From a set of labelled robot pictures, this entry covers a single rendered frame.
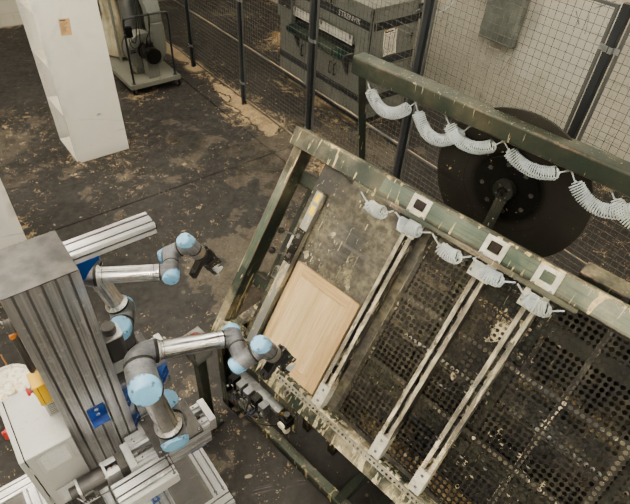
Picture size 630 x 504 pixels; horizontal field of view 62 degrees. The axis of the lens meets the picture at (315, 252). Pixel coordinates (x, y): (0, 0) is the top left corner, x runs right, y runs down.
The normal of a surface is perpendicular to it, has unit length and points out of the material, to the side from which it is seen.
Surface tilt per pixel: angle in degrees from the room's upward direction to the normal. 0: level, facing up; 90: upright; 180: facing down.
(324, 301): 57
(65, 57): 90
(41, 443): 0
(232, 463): 0
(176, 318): 0
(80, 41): 90
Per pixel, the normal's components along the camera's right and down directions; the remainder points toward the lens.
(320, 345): -0.55, -0.01
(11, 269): 0.05, -0.73
